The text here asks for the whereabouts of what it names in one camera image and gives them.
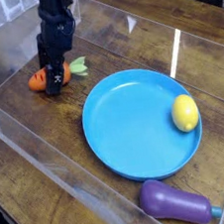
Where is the orange toy carrot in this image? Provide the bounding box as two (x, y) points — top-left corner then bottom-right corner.
(28, 56), (88, 92)

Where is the blue round tray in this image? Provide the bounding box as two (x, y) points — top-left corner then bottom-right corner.
(82, 69), (202, 181)

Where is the clear acrylic enclosure wall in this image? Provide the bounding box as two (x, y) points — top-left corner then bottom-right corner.
(0, 0), (224, 224)

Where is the purple toy eggplant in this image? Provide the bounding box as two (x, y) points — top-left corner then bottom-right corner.
(139, 179), (222, 224)

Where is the yellow toy lemon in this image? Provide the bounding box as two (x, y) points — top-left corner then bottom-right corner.
(171, 94), (199, 132)

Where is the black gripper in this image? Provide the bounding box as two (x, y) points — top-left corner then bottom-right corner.
(36, 0), (75, 95)

